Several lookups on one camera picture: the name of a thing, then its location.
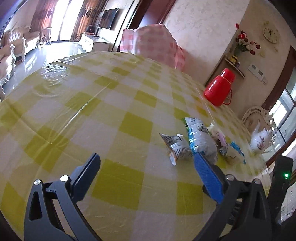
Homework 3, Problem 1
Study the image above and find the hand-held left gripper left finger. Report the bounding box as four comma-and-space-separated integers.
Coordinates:
24, 152, 102, 241

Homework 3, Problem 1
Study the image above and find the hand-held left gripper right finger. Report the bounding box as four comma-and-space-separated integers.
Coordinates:
194, 152, 272, 241

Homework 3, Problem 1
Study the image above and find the large blue white snack packet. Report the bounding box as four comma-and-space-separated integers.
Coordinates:
188, 126, 219, 163

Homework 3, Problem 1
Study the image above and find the grey black-print snack packet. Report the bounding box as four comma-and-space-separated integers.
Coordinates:
159, 133, 193, 166

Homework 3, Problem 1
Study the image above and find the white floral teapot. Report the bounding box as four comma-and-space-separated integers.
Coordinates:
250, 120, 277, 154

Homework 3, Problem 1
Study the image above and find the yellow checked tablecloth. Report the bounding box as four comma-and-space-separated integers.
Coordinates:
0, 51, 272, 241

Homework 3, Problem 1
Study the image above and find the green white snack packet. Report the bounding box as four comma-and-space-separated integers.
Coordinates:
184, 117, 207, 132

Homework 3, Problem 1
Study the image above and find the white ornate chair back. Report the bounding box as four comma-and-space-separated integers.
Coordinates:
241, 106, 278, 144

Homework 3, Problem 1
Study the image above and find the glass panel door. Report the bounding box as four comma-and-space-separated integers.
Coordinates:
266, 46, 296, 167

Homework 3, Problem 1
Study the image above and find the red thermos jug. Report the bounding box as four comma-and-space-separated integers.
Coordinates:
203, 68, 236, 106

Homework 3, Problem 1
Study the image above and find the white television cabinet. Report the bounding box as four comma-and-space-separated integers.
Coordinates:
79, 32, 111, 52

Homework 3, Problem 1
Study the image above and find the ornate beige armchair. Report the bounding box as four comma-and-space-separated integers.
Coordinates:
0, 44, 16, 87

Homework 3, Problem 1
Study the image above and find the pink checked food cover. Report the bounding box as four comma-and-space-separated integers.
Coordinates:
119, 24, 185, 71

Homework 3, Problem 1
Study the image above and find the ornate beige sofa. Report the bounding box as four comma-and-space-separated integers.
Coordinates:
5, 24, 41, 62

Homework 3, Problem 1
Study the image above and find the red flower bouquet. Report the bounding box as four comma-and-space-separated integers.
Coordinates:
232, 23, 261, 57

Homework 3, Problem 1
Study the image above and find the flat screen television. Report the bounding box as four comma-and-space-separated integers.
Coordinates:
98, 8, 119, 30

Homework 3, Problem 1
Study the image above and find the brown patterned curtain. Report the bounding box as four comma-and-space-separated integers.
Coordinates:
70, 0, 109, 42
30, 0, 57, 43

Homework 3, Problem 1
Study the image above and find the wooden wall shelf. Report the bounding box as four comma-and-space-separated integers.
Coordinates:
224, 57, 245, 78

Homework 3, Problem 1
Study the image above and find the white wall control panel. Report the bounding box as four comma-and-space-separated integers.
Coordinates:
248, 64, 265, 77

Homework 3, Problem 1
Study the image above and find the round wall clock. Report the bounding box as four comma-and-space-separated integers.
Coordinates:
262, 21, 279, 44

